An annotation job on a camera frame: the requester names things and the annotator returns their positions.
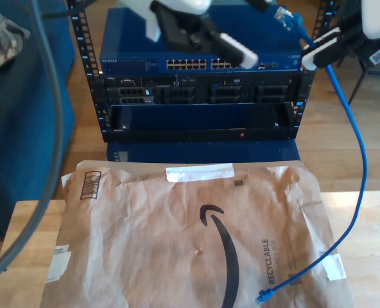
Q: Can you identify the white shipping label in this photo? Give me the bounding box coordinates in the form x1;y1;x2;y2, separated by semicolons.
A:
45;244;72;284

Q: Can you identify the blue network switch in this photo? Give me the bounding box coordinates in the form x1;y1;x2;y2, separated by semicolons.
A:
99;5;306;76

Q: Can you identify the long white tape strip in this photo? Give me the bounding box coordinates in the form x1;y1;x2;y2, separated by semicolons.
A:
165;162;236;184

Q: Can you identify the black rack server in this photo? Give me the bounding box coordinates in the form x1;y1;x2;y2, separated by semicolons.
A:
101;74;303;107

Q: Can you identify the brown paper mailer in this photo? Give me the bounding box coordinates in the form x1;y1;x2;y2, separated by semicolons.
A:
42;159;354;308

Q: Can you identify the blue network cable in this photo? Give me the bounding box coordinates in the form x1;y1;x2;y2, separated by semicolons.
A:
255;6;369;305

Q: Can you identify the blue sofa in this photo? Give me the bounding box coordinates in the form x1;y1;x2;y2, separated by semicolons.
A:
0;0;77;240

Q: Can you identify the short white tape piece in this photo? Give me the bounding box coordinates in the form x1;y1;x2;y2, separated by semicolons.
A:
319;253;347;282

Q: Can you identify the dark metal chair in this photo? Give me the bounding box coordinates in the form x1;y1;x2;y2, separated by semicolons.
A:
336;54;380;108

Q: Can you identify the blue-grey jacket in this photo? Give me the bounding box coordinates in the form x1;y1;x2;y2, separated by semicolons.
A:
338;0;370;62

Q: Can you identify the black perforated rack post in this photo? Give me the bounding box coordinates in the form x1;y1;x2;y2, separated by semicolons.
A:
291;0;338;141
66;0;112;144

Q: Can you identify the blue box under rack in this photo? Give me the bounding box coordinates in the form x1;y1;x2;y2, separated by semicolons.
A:
105;139;302;164

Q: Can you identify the camouflage cloth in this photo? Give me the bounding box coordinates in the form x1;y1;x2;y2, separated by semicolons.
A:
0;8;31;71

